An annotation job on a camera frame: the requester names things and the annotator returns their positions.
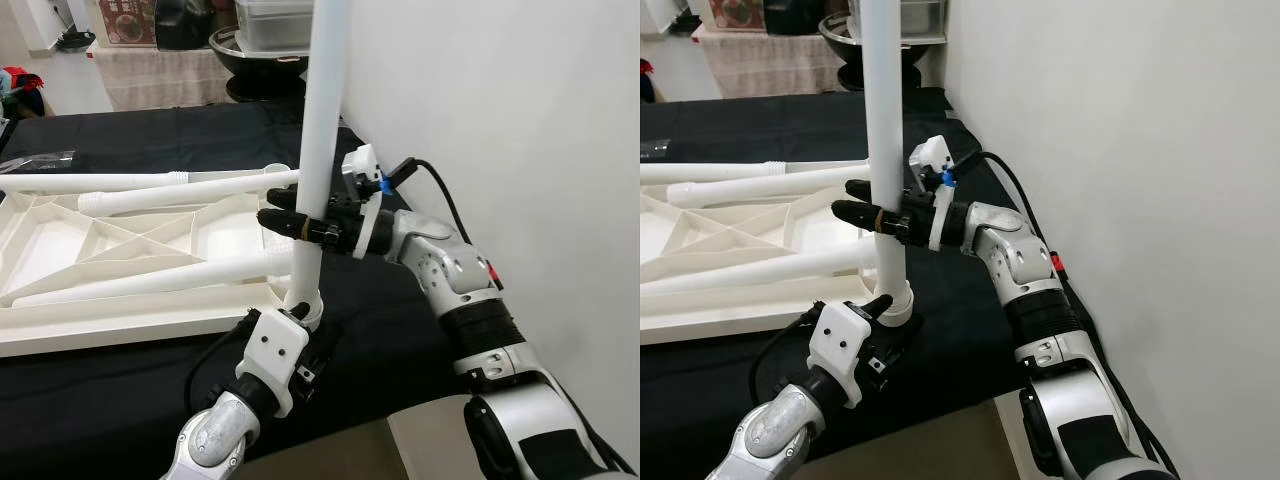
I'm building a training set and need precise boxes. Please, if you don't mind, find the beige striped cloth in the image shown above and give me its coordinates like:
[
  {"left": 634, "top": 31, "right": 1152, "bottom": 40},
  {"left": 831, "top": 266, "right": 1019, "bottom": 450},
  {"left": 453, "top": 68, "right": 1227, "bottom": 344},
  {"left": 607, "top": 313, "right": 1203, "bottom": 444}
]
[
  {"left": 95, "top": 45, "right": 246, "bottom": 111},
  {"left": 695, "top": 25, "right": 851, "bottom": 99}
]

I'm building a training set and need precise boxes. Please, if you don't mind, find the white plastic table top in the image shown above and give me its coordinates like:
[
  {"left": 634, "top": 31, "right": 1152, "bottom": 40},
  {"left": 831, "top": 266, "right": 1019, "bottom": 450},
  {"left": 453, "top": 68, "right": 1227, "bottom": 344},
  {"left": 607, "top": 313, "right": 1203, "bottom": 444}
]
[
  {"left": 640, "top": 160, "right": 913, "bottom": 346},
  {"left": 0, "top": 165, "right": 321, "bottom": 359}
]

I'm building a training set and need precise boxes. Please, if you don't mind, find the black table cloth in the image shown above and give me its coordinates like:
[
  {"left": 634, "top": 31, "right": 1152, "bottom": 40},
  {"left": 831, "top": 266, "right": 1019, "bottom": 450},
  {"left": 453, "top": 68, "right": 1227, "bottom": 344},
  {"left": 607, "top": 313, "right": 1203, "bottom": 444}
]
[
  {"left": 640, "top": 88, "right": 1061, "bottom": 471},
  {"left": 0, "top": 105, "right": 501, "bottom": 479}
]

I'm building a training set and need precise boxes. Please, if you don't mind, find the steel tray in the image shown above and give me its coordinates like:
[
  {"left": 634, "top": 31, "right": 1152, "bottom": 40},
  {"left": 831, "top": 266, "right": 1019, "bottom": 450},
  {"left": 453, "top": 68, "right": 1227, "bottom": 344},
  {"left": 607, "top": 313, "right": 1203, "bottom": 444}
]
[
  {"left": 232, "top": 0, "right": 319, "bottom": 53},
  {"left": 848, "top": 0, "right": 949, "bottom": 46}
]

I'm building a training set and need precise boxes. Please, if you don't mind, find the black kitchen appliance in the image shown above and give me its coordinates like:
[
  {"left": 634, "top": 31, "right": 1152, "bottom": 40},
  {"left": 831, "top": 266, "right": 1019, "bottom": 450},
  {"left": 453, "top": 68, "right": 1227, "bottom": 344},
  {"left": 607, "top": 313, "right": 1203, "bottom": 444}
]
[
  {"left": 155, "top": 0, "right": 216, "bottom": 51},
  {"left": 765, "top": 0, "right": 829, "bottom": 36}
]

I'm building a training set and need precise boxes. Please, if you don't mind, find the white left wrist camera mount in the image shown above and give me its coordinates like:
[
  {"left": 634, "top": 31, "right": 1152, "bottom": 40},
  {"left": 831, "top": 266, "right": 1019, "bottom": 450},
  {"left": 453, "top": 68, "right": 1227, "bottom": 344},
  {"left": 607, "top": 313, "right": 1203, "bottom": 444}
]
[
  {"left": 235, "top": 308, "right": 313, "bottom": 419},
  {"left": 805, "top": 300, "right": 876, "bottom": 409}
]

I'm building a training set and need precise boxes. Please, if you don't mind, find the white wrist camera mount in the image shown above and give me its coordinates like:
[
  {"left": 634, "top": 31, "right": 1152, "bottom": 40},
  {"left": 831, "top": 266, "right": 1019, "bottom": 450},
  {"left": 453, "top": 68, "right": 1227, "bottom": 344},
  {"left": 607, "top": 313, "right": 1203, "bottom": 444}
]
[
  {"left": 805, "top": 300, "right": 876, "bottom": 409},
  {"left": 340, "top": 143, "right": 416, "bottom": 263},
  {"left": 908, "top": 135, "right": 986, "bottom": 253},
  {"left": 235, "top": 308, "right": 313, "bottom": 419}
]

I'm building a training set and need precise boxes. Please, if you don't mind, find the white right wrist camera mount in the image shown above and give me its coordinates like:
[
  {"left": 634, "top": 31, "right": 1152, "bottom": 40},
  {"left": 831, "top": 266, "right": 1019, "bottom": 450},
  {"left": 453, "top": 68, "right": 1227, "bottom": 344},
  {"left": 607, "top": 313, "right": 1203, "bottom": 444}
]
[
  {"left": 340, "top": 143, "right": 416, "bottom": 263},
  {"left": 908, "top": 135, "right": 986, "bottom": 253}
]

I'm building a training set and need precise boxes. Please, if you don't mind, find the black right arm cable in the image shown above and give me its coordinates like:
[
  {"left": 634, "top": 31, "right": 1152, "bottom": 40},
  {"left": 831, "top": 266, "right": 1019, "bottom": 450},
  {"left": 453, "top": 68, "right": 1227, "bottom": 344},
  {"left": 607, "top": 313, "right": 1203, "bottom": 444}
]
[
  {"left": 405, "top": 158, "right": 471, "bottom": 246},
  {"left": 975, "top": 150, "right": 1046, "bottom": 241}
]

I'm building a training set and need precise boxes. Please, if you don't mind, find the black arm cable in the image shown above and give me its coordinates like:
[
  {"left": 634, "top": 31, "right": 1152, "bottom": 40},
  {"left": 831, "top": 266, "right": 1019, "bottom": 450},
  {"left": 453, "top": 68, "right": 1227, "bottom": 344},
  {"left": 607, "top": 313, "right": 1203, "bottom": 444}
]
[
  {"left": 405, "top": 158, "right": 471, "bottom": 246},
  {"left": 975, "top": 150, "right": 1046, "bottom": 241},
  {"left": 183, "top": 325, "right": 251, "bottom": 421},
  {"left": 748, "top": 312, "right": 816, "bottom": 401}
]

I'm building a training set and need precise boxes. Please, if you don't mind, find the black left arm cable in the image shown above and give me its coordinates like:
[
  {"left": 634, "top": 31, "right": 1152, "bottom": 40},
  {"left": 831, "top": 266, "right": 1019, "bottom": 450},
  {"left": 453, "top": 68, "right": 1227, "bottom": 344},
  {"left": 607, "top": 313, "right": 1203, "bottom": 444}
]
[
  {"left": 183, "top": 325, "right": 251, "bottom": 421},
  {"left": 748, "top": 312, "right": 816, "bottom": 401}
]

